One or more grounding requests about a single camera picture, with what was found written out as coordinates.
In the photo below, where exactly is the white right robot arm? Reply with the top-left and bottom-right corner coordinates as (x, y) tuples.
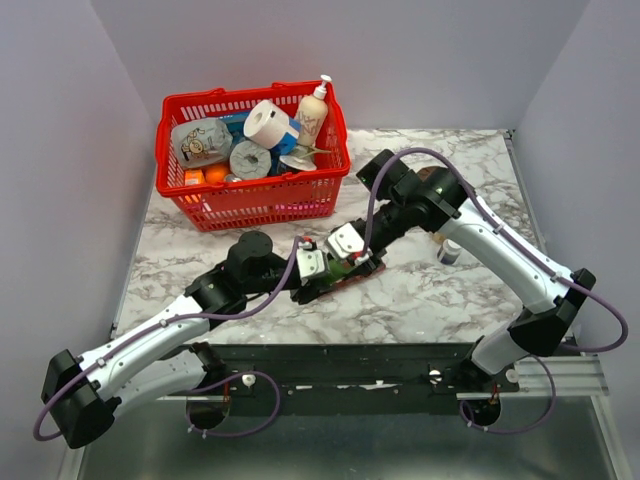
(354, 149), (596, 392)

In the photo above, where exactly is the brown lidded paper cup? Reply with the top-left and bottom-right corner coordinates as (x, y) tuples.
(417, 166), (438, 181)

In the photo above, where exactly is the red weekly pill organizer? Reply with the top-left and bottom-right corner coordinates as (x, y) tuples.
(320, 261), (386, 296)

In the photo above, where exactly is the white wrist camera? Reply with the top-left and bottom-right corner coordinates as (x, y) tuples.
(325, 223), (370, 266)
(296, 248), (328, 279)

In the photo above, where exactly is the small white pill bottle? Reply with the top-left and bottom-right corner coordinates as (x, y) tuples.
(437, 239), (462, 265)

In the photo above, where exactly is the green pill bottle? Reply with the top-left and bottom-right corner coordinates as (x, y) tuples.
(324, 259), (354, 284)

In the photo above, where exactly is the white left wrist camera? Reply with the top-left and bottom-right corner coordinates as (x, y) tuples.
(296, 248), (328, 279)

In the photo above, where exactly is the orange fruit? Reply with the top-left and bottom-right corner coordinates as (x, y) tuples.
(204, 163), (231, 184)

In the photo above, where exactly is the grey printed package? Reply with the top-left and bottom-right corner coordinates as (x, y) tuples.
(171, 117), (233, 169)

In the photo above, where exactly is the blue box in basket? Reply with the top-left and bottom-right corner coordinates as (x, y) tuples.
(221, 111), (300, 176)

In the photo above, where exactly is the grey toilet paper roll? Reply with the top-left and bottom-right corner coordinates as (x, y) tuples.
(229, 140), (272, 180)

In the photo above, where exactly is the white toilet paper roll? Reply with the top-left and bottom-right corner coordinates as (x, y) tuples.
(243, 99), (290, 149)

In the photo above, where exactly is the orange small box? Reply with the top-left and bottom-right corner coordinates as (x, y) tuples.
(184, 169), (206, 186)

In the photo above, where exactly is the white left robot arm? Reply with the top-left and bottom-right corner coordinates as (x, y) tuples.
(33, 231), (329, 449)

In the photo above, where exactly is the cream pump lotion bottle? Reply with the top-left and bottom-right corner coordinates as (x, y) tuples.
(295, 74), (332, 147)

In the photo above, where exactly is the red plastic shopping basket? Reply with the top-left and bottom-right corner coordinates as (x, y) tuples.
(155, 75), (351, 232)

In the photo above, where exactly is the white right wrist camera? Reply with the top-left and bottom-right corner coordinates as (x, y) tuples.
(325, 223), (370, 266)

